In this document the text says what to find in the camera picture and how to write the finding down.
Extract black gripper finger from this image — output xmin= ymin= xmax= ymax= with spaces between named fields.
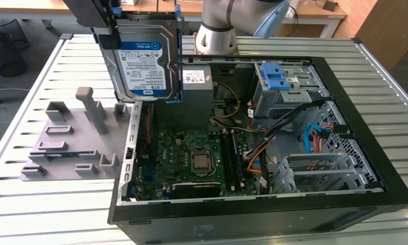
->
xmin=97 ymin=0 xmax=121 ymax=49

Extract hard disk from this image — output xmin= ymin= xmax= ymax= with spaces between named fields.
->
xmin=91 ymin=4 xmax=187 ymax=104

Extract metal disk bay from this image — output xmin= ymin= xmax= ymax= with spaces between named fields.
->
xmin=275 ymin=152 xmax=379 ymax=194

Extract wooden desk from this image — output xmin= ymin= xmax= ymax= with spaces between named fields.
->
xmin=139 ymin=0 xmax=348 ymax=39
xmin=0 ymin=0 xmax=152 ymax=35

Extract grey power supply unit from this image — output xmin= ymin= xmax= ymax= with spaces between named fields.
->
xmin=145 ymin=63 xmax=215 ymax=131

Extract grey parts rack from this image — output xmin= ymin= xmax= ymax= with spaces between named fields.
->
xmin=19 ymin=86 xmax=135 ymax=182

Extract blue plastic drive latch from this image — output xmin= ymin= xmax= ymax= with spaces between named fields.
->
xmin=260 ymin=62 xmax=292 ymax=90

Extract blue RAM stick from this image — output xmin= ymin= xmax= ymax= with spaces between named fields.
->
xmin=44 ymin=151 xmax=93 ymax=158

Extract green motherboard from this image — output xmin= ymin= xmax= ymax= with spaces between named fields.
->
xmin=135 ymin=129 xmax=259 ymax=200

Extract silver CPU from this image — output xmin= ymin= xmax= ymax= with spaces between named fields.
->
xmin=192 ymin=153 xmax=211 ymax=171

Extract grey metal drive cage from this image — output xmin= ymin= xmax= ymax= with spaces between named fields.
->
xmin=251 ymin=60 xmax=331 ymax=120

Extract black RAM slot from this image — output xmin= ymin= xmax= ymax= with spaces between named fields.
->
xmin=220 ymin=129 xmax=231 ymax=191
xmin=224 ymin=129 xmax=235 ymax=191
xmin=229 ymin=130 xmax=241 ymax=189

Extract black CPU socket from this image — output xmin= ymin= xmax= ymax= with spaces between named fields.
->
xmin=188 ymin=146 xmax=215 ymax=179

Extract black graphics card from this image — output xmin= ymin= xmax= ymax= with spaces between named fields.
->
xmin=169 ymin=180 xmax=223 ymax=200

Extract brown wooden cabinet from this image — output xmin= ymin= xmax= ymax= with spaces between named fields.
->
xmin=332 ymin=0 xmax=408 ymax=72

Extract black PC case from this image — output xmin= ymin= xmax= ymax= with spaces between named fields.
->
xmin=108 ymin=53 xmax=408 ymax=245

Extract black wire waste basket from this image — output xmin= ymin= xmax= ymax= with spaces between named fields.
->
xmin=0 ymin=19 xmax=29 ymax=77

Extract yellow power wires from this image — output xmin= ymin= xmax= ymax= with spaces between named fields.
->
xmin=211 ymin=81 xmax=243 ymax=120

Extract black cable bundle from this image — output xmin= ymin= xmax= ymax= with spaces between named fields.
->
xmin=243 ymin=99 xmax=330 ymax=159

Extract blue data wire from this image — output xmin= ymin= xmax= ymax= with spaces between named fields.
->
xmin=250 ymin=121 xmax=330 ymax=180

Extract orange power wire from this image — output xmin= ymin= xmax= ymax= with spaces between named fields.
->
xmin=247 ymin=126 xmax=332 ymax=174

